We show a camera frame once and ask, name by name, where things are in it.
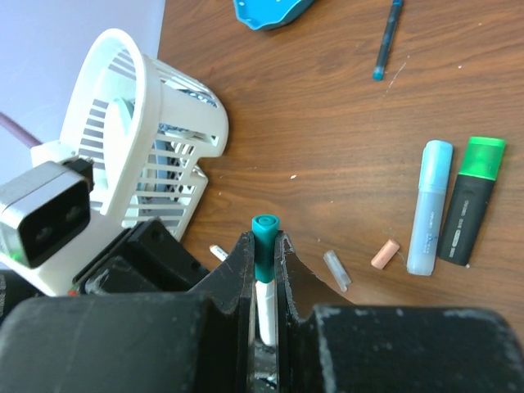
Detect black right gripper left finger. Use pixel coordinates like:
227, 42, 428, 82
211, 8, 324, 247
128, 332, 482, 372
190, 232, 255, 392

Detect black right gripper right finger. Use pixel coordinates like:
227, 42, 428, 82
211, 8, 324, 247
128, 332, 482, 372
274, 233, 351, 392

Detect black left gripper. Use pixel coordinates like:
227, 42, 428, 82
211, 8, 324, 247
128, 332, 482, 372
69, 219, 210, 296

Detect clear pen cap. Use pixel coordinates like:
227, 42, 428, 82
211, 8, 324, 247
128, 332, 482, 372
323, 250, 351, 292

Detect white orange marker pen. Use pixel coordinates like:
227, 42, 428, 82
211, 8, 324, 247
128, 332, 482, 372
210, 245, 228, 262

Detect teal marker cap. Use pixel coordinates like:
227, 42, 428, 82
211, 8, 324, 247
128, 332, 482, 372
251, 215, 280, 283

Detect light blue highlighter pen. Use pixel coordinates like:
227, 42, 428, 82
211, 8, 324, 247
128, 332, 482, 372
406, 140, 454, 276

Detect black green highlighter pen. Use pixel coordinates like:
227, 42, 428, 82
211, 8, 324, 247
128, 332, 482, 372
437, 136, 506, 266

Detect blue ballpoint pen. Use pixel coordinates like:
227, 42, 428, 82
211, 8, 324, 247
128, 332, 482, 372
373, 0, 404, 81

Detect white teal marker pen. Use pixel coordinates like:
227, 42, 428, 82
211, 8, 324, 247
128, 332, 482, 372
255, 281, 277, 346

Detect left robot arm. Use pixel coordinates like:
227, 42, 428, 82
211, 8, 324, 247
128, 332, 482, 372
1, 215, 209, 318

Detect orange pen cap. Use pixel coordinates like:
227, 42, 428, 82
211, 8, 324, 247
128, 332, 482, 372
371, 239, 400, 270

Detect white plastic basket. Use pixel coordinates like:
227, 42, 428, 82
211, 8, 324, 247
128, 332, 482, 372
60, 29, 229, 239

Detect beige blue plate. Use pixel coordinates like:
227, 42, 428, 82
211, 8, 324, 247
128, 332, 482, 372
104, 97, 134, 140

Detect teal dotted plate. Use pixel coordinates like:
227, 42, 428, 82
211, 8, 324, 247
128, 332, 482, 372
233, 0, 314, 31

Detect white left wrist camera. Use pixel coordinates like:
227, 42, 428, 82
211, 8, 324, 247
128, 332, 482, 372
0, 141, 108, 298

